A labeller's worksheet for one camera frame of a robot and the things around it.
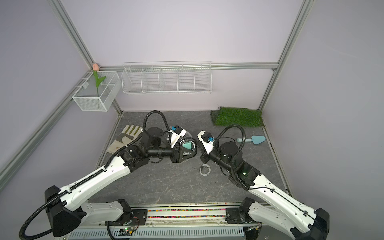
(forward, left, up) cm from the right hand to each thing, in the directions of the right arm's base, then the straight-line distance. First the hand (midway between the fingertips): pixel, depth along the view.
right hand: (196, 139), depth 66 cm
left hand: (-5, +2, -4) cm, 6 cm away
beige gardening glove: (+27, +49, -32) cm, 64 cm away
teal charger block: (-4, +4, +1) cm, 5 cm away
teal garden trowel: (+20, -41, -31) cm, 55 cm away
